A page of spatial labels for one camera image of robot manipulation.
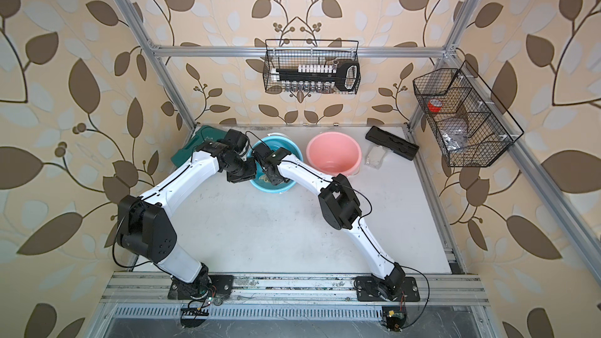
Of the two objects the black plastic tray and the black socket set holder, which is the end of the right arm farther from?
the black plastic tray

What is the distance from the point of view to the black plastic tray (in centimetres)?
110

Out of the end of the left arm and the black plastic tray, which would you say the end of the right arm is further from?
the black plastic tray

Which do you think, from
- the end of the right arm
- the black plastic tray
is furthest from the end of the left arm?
the black plastic tray

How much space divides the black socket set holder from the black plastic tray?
0.35 m

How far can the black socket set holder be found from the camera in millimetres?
824
